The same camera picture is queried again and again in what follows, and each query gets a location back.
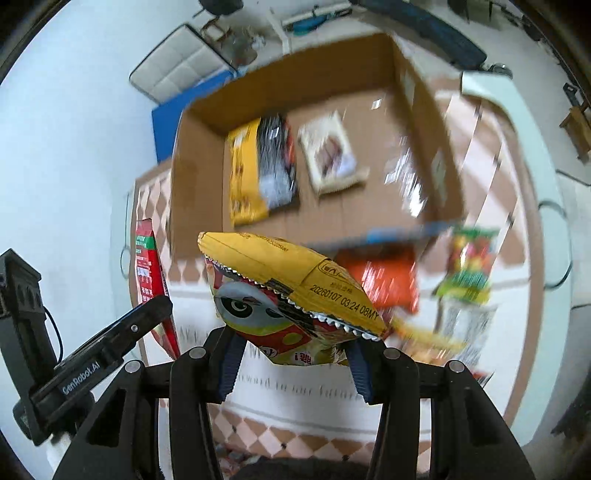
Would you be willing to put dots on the wooden chair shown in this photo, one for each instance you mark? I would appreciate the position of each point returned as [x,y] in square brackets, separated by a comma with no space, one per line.
[577,124]

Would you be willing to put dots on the orange red snack packet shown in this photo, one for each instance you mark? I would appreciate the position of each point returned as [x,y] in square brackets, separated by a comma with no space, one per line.
[383,281]

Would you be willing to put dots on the white beige snack packet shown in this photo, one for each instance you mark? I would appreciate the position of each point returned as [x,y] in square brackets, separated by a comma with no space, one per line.
[330,154]

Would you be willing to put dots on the checkered printed tablecloth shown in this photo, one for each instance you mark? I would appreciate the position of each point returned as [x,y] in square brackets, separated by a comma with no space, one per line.
[295,401]

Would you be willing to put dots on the white cushioned chair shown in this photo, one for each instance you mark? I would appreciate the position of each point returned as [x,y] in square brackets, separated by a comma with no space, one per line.
[175,64]

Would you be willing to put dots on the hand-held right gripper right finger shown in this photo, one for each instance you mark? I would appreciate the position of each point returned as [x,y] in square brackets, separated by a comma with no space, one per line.
[362,374]

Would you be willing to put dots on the green fruit candy packet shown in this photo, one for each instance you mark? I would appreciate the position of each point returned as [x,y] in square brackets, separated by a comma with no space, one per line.
[466,263]

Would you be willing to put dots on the long black padded bench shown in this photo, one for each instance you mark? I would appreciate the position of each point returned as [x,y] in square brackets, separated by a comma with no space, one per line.
[429,32]

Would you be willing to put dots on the yellow black snack packet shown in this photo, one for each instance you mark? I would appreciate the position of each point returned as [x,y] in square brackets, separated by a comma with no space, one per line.
[254,175]

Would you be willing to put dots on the cardboard box blue green print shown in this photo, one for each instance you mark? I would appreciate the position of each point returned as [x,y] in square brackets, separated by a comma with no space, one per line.
[351,207]

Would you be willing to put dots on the flat yellow snack packet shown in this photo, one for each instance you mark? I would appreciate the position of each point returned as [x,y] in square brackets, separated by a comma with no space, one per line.
[415,337]

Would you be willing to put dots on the yellow cartoon snack bag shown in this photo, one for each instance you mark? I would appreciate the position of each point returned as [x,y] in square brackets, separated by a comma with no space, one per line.
[277,263]

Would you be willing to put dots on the white barcode snack packet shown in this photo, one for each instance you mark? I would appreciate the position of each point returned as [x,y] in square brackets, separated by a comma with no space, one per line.
[466,323]

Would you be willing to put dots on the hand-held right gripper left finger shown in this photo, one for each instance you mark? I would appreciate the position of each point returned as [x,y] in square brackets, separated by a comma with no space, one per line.
[230,369]

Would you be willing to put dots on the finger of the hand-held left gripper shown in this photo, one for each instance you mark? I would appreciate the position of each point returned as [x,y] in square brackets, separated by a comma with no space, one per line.
[138,321]

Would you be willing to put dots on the small wooden stool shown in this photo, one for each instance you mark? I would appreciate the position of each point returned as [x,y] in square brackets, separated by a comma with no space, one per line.
[217,30]

